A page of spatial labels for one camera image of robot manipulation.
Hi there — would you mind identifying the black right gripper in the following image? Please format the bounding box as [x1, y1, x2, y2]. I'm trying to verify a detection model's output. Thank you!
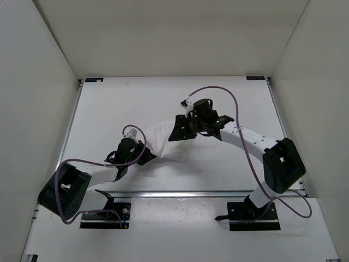
[169, 115, 207, 142]

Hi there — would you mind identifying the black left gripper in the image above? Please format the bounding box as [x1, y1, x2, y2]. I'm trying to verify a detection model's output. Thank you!
[127, 139, 158, 165]

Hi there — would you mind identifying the white pleated skirt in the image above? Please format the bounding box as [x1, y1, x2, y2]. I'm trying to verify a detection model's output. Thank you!
[144, 121, 193, 162]

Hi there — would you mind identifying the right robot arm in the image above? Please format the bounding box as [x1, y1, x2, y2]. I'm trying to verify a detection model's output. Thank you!
[169, 99, 306, 224]

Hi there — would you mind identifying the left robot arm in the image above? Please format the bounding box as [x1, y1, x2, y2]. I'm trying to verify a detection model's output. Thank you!
[38, 138, 157, 224]

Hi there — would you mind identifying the right corner marker tag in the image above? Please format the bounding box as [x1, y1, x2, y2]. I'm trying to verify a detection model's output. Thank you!
[246, 76, 265, 81]

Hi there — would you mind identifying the corner marker tag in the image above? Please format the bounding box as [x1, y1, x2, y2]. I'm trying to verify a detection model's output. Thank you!
[85, 78, 104, 82]
[246, 76, 265, 81]

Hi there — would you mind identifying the left corner marker tag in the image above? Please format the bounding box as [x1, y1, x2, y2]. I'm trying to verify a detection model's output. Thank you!
[85, 78, 104, 82]

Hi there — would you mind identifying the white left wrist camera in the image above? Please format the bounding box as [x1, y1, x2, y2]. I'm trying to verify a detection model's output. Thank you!
[123, 128, 139, 144]

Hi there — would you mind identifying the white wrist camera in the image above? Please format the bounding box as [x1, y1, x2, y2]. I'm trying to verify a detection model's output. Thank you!
[123, 128, 139, 144]
[180, 97, 194, 117]

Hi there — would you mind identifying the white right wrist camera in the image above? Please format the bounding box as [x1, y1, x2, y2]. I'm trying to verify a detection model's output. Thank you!
[180, 97, 194, 117]

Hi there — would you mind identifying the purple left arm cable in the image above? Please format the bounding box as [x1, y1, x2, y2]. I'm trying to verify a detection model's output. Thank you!
[56, 124, 148, 225]

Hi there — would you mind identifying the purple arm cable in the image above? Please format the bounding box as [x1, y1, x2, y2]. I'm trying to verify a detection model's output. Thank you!
[56, 124, 148, 225]
[188, 86, 313, 219]

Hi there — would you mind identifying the aluminium front table rail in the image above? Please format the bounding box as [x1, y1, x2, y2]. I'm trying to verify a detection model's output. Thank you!
[49, 189, 309, 199]

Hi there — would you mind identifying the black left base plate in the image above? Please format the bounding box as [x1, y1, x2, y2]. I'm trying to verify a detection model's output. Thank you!
[80, 198, 131, 230]

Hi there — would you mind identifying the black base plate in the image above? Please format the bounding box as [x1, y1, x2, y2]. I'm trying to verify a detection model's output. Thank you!
[227, 202, 281, 231]
[80, 198, 131, 230]

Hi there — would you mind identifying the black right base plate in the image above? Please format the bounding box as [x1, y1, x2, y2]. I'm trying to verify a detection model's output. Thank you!
[227, 202, 281, 231]

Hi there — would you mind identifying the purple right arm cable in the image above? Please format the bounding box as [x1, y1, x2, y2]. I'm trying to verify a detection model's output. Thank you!
[188, 86, 313, 219]

